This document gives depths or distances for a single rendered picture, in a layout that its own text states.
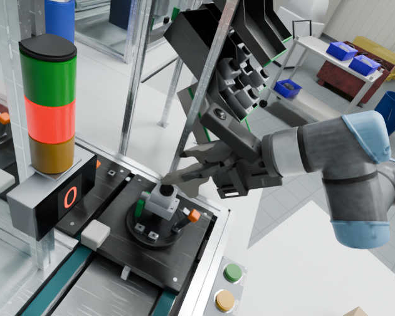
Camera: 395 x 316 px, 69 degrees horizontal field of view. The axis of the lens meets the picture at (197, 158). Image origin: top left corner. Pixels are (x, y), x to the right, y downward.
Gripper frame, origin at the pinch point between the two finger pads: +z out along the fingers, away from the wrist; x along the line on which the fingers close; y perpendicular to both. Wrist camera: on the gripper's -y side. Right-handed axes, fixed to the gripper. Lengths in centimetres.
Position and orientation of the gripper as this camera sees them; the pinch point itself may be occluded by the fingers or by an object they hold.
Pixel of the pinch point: (173, 164)
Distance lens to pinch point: 56.4
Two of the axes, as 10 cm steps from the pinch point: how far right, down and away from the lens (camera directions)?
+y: 4.1, 8.2, 4.0
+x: 3.4, -5.4, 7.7
